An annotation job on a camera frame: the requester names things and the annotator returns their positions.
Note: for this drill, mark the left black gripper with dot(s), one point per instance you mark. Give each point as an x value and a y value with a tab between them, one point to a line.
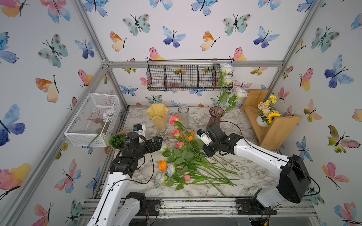
157	145

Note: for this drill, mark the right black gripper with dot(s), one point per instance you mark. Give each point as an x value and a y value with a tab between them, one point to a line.
205	148

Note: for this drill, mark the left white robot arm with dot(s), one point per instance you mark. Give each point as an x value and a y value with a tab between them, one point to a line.
110	211

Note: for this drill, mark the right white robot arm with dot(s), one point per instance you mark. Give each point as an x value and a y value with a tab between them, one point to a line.
293	176

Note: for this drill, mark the green succulent in pink pot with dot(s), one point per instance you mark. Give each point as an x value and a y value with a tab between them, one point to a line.
117	142

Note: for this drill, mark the orange rose lower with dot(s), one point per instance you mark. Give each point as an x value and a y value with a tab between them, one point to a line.
163	166

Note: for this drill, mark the purple ribbed glass vase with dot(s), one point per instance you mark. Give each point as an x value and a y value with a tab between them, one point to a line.
216	113

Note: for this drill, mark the pink rose pile top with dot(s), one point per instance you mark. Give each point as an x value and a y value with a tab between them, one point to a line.
177	133

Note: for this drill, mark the yellow wavy glass vase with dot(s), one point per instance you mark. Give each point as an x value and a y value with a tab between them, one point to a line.
158	113

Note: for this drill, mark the pink rose lower small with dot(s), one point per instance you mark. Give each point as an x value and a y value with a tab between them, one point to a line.
187	177

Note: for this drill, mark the clear ribbed glass vase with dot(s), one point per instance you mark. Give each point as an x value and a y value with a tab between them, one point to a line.
183	111

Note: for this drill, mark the wooden corner shelf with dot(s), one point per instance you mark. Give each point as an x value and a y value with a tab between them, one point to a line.
273	136

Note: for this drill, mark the sunflower bouquet in white vase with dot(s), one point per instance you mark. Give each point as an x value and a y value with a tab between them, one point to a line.
267	112

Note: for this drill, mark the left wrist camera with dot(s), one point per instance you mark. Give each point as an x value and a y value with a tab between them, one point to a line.
140	130

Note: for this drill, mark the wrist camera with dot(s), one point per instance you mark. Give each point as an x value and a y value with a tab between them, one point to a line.
140	130
203	136

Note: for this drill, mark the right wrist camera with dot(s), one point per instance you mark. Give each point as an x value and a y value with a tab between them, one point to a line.
203	136

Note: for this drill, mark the white mesh wall basket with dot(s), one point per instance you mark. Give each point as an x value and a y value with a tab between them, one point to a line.
94	122

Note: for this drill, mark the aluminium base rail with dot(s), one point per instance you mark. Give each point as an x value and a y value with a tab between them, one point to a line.
220	207

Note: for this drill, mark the black wire wall basket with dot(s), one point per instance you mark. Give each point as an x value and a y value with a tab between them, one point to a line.
196	75

